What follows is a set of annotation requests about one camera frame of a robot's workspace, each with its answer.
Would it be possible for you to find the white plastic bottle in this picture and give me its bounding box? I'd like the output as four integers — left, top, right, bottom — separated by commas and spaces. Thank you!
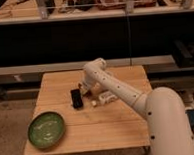
91, 91, 118, 107

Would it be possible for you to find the black rectangular phone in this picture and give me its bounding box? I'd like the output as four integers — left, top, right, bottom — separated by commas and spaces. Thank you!
70, 89, 83, 109

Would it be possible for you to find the metal shelf rack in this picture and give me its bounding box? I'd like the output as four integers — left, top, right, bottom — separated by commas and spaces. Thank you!
0, 0, 194, 85

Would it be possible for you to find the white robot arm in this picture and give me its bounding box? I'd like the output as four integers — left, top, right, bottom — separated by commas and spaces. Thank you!
81, 58, 194, 155

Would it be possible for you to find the dark red pepper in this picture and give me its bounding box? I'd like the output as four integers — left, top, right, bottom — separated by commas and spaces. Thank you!
83, 90, 92, 96

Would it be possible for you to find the green round bowl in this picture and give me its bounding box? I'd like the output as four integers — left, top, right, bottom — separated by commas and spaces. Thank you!
27, 111, 66, 149

